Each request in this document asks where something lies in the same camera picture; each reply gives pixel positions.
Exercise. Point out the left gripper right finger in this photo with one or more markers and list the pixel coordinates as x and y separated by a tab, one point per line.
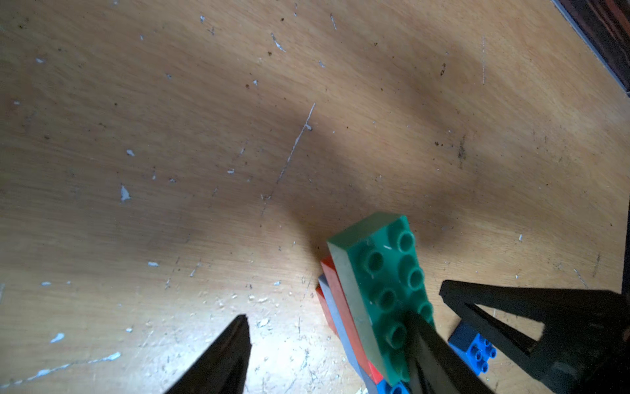
433	366

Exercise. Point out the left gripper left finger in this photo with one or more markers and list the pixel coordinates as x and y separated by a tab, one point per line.
223	366

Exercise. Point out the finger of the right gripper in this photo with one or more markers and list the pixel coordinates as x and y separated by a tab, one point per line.
570	340

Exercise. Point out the blue small lego brick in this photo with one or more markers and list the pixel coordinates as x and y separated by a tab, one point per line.
385	388
472	348

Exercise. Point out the cyan lego brick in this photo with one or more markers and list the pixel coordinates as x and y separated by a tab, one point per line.
371	387

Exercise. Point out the small red lego brick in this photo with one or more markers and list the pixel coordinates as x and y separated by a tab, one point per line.
326	311

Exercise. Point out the green long lego brick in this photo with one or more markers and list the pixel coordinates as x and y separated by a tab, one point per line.
379	272

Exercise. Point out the red long lego brick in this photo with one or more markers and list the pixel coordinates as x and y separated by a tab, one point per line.
332	277

